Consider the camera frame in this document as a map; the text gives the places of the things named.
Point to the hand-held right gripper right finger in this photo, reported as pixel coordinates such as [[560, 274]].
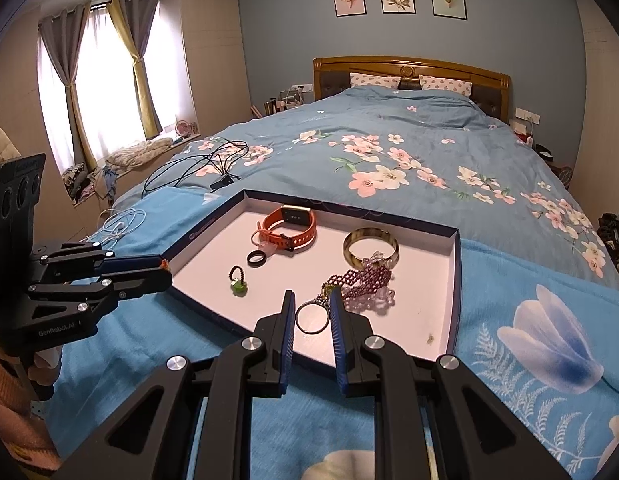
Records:
[[338, 340]]

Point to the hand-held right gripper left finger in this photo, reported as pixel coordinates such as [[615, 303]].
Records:
[[288, 330]]

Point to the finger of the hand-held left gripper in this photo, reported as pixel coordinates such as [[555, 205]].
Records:
[[134, 261], [139, 282]]

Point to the navy cardboard box tray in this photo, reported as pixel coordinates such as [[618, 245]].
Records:
[[414, 285]]

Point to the person's left forearm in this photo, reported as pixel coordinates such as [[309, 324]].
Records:
[[9, 410]]

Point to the person's left hand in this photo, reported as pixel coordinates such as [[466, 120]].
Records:
[[39, 372]]

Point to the colourful pile of clothes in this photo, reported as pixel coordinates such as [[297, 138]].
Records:
[[87, 182]]

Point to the amber bangle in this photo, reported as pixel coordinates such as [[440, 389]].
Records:
[[350, 250]]

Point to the orange smartwatch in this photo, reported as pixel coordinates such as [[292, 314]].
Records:
[[309, 225]]

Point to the folded light bedding pile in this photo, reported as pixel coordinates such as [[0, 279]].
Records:
[[137, 152]]

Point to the small pink fan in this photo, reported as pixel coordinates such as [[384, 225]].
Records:
[[182, 128]]

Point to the white sheer curtain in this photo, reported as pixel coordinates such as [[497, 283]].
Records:
[[107, 85]]

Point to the grey and yellow curtain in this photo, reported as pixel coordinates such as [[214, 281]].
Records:
[[139, 50], [64, 60]]

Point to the blue flower print blanket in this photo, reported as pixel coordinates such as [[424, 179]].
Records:
[[489, 285]]

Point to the group of cosmetic bottles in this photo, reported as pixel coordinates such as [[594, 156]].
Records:
[[279, 105]]

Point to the floral blue duvet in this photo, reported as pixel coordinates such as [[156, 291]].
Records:
[[389, 125]]

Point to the white patterned pillow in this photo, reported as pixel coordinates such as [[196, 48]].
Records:
[[374, 80], [447, 85]]

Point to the bedside table clutter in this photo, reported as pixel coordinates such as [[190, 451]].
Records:
[[539, 147]]

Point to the wooden bed headboard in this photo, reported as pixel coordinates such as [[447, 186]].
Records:
[[409, 66]]

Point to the dark pile of clothes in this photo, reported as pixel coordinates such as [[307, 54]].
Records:
[[614, 240]]

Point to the white wall socket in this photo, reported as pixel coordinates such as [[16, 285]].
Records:
[[302, 88], [527, 115]]

